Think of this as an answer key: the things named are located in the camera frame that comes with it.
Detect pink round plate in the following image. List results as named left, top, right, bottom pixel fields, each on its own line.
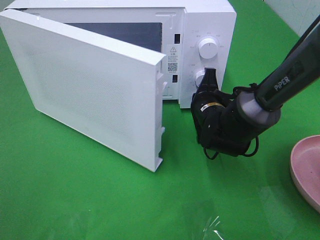
left=290, top=135, right=320, bottom=212

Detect clear tape patch on table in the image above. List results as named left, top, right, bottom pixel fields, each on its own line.
left=258, top=186, right=297, bottom=239

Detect white microwave knob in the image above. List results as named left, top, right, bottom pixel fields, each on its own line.
left=198, top=36, right=218, bottom=60
left=194, top=70, right=205, bottom=88

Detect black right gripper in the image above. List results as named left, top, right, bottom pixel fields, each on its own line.
left=191, top=67, right=251, bottom=157

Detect upper white microwave knob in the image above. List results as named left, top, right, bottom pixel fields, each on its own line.
left=198, top=36, right=218, bottom=60

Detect lower white microwave knob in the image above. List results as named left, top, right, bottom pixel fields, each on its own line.
left=194, top=70, right=205, bottom=88

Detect white microwave door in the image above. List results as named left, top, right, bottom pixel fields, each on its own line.
left=0, top=9, right=165, bottom=171

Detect white warning label sticker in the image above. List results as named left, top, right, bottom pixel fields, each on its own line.
left=166, top=44, right=180, bottom=75

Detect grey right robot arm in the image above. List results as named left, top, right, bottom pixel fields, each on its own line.
left=191, top=18, right=320, bottom=157

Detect white microwave oven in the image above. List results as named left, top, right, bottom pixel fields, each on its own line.
left=0, top=0, right=237, bottom=109

